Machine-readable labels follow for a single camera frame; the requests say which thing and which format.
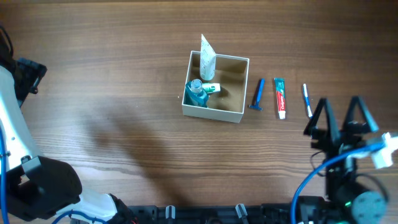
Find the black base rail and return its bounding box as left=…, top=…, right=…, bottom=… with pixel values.
left=128, top=204, right=291, bottom=224

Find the blue disposable razor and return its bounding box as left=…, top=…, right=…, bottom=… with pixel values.
left=249, top=78, right=265, bottom=111

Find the red green toothpaste tube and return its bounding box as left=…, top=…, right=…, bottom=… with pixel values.
left=274, top=78, right=286, bottom=119

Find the teal mouthwash bottle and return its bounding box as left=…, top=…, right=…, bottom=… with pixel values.
left=185, top=79, right=209, bottom=108

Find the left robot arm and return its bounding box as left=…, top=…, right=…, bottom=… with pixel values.
left=1, top=28, right=138, bottom=223

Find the right blue cable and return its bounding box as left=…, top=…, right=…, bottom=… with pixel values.
left=290, top=141, right=386, bottom=224

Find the green white soap packet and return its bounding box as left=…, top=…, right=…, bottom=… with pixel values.
left=202, top=83, right=221, bottom=94

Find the blue white toothbrush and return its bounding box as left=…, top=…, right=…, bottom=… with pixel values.
left=303, top=83, right=313, bottom=118

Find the white square cardboard box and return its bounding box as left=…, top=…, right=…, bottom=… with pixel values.
left=182, top=54, right=249, bottom=123

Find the blue cable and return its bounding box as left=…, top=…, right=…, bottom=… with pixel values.
left=290, top=141, right=386, bottom=224
left=0, top=127, right=109, bottom=224

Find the white leaf-print lotion tube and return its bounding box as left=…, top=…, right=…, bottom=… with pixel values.
left=200, top=35, right=216, bottom=81

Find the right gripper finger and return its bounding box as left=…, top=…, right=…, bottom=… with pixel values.
left=342, top=96, right=379, bottom=134
left=303, top=98, right=341, bottom=144

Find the left blue cable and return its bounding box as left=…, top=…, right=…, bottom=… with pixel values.
left=0, top=127, right=109, bottom=224

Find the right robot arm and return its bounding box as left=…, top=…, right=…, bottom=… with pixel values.
left=289, top=96, right=397, bottom=223

